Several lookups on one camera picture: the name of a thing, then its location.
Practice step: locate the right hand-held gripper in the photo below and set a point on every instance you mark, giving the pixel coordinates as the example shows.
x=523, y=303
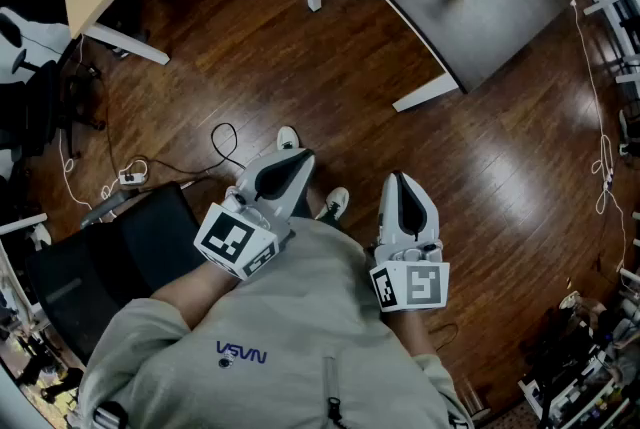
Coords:
x=415, y=284

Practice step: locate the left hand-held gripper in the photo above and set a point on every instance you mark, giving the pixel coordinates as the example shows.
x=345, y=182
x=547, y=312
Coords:
x=235, y=242

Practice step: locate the person's left forearm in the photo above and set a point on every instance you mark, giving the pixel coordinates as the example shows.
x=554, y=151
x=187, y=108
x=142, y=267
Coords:
x=195, y=292

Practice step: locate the person's right forearm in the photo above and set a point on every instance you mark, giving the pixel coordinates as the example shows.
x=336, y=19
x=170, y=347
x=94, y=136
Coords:
x=415, y=332

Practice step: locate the person's left white shoe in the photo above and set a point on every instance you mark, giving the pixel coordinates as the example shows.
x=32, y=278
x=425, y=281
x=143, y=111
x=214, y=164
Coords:
x=287, y=138

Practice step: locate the person's white shoe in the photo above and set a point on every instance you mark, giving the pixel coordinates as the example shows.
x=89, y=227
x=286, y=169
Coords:
x=334, y=203
x=287, y=138

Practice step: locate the person's right white shoe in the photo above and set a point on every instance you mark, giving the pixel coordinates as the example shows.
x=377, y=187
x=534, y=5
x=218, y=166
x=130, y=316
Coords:
x=334, y=203

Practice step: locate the person's beige sweatshirt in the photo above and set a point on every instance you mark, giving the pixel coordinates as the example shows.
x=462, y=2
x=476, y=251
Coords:
x=280, y=317

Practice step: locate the white power strip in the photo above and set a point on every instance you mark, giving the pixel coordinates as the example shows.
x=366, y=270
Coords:
x=607, y=181
x=131, y=176

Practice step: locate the white desk leg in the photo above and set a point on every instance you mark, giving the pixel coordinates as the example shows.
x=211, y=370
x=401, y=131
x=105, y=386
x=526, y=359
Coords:
x=130, y=44

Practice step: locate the black mesh office chair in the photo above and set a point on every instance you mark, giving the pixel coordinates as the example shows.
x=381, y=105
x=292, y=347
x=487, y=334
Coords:
x=35, y=107

